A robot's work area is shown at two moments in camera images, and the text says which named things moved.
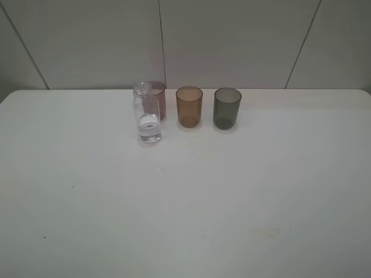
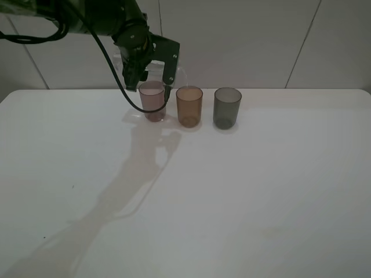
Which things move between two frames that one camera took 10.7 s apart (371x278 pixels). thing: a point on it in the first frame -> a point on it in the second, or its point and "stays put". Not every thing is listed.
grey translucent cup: [226, 108] stays put
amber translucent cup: [189, 100] stays put
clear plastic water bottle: [146, 109] -> [155, 68]
